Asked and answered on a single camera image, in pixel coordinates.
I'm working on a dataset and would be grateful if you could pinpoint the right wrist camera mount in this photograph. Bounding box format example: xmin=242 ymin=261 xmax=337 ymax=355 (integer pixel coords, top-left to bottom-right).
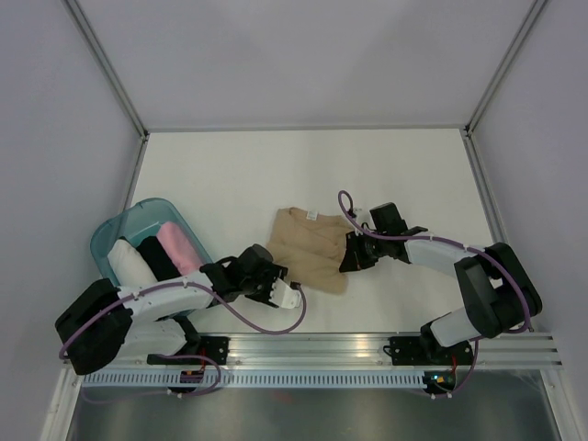
xmin=349 ymin=207 xmax=369 ymax=223

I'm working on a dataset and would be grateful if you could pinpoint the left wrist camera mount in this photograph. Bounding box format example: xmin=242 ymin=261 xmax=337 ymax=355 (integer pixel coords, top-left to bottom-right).
xmin=269 ymin=279 xmax=301 ymax=310

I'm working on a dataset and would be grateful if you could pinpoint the white rolled t shirt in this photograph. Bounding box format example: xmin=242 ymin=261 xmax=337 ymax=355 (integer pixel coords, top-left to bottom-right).
xmin=107 ymin=239 xmax=157 ymax=287

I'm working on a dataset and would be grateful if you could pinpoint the black rolled t shirt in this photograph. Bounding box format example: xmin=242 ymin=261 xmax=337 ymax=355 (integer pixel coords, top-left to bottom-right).
xmin=137 ymin=236 xmax=180 ymax=281

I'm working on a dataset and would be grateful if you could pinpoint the purple cable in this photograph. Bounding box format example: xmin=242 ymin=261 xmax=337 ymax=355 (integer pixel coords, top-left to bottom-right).
xmin=337 ymin=190 xmax=534 ymax=400
xmin=58 ymin=280 xmax=308 ymax=403

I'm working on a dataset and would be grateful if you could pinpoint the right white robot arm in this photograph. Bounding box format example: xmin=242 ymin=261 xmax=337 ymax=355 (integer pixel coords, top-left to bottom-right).
xmin=339 ymin=203 xmax=543 ymax=363

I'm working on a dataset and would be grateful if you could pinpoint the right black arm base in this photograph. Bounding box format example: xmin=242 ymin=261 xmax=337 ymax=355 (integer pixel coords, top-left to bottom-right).
xmin=382 ymin=336 xmax=473 ymax=368

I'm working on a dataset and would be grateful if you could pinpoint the beige t shirt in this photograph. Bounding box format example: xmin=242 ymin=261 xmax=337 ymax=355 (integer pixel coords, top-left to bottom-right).
xmin=266 ymin=207 xmax=352 ymax=295

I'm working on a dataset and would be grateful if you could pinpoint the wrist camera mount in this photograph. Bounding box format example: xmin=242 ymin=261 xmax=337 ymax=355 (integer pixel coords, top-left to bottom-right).
xmin=269 ymin=279 xmax=301 ymax=310
xmin=349 ymin=207 xmax=369 ymax=223

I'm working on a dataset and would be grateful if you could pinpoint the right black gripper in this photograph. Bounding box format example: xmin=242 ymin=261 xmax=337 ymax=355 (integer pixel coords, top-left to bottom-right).
xmin=340 ymin=228 xmax=388 ymax=272

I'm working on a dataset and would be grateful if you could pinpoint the pink rolled t shirt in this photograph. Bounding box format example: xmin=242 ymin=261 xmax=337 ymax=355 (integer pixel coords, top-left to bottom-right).
xmin=156 ymin=221 xmax=203 ymax=276

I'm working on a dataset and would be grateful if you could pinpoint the white slotted cable duct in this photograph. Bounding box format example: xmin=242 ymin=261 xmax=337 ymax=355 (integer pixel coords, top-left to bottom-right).
xmin=83 ymin=369 xmax=424 ymax=390

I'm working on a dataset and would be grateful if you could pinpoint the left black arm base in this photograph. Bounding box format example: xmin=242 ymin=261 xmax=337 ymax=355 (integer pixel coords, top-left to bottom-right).
xmin=147 ymin=335 xmax=231 ymax=368

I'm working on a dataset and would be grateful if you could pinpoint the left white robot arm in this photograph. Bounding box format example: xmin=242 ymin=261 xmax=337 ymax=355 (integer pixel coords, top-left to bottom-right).
xmin=55 ymin=244 xmax=288 ymax=375

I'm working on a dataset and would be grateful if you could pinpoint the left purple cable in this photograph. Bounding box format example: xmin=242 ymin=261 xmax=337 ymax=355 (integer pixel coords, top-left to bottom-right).
xmin=58 ymin=280 xmax=308 ymax=403

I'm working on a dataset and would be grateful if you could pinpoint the teal plastic basket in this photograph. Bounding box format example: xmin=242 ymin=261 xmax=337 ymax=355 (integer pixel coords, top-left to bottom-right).
xmin=90 ymin=198 xmax=212 ymax=288

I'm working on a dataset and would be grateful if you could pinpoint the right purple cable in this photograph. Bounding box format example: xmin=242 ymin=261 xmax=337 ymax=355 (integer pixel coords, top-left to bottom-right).
xmin=337 ymin=190 xmax=534 ymax=400

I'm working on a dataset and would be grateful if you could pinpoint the aluminium front rail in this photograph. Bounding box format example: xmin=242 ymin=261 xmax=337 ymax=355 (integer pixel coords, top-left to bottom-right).
xmin=67 ymin=333 xmax=563 ymax=375

